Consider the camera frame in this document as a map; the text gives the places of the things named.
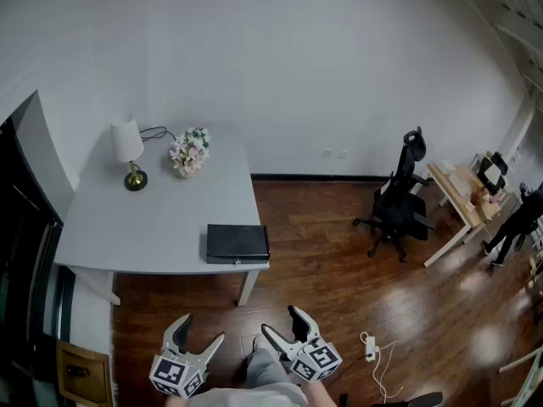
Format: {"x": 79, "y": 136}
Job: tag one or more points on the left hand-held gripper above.
{"x": 176, "y": 373}

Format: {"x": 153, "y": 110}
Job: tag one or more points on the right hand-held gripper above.
{"x": 316, "y": 360}

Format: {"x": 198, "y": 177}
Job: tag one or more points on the person's left forearm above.
{"x": 175, "y": 402}

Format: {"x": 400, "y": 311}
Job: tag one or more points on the person's right forearm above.
{"x": 322, "y": 394}

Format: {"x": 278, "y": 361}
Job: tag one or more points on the person's shoe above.
{"x": 259, "y": 343}

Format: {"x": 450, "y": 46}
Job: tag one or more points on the person's grey trousers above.
{"x": 263, "y": 380}

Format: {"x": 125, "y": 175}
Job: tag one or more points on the white power strip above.
{"x": 370, "y": 347}

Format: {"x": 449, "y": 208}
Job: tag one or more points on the black metal box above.
{"x": 236, "y": 243}

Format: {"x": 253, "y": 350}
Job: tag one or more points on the wooden cabinet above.
{"x": 82, "y": 373}

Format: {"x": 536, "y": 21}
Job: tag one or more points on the grey table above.
{"x": 169, "y": 210}

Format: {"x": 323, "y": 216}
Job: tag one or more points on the pink white flower bouquet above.
{"x": 191, "y": 153}

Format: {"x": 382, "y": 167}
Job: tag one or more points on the white shade brass lamp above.
{"x": 126, "y": 142}

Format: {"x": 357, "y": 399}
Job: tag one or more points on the wooden desk white legs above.
{"x": 456, "y": 202}

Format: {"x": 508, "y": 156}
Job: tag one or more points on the white keyboard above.
{"x": 460, "y": 185}

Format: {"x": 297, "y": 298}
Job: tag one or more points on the light wooden stool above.
{"x": 535, "y": 269}

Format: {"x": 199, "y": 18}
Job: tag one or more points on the black white office chair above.
{"x": 494, "y": 174}

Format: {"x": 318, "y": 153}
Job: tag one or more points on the white wall sockets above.
{"x": 334, "y": 153}

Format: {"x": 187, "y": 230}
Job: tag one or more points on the black door frame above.
{"x": 21, "y": 235}

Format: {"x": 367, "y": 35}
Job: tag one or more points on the white stand frame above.
{"x": 526, "y": 375}

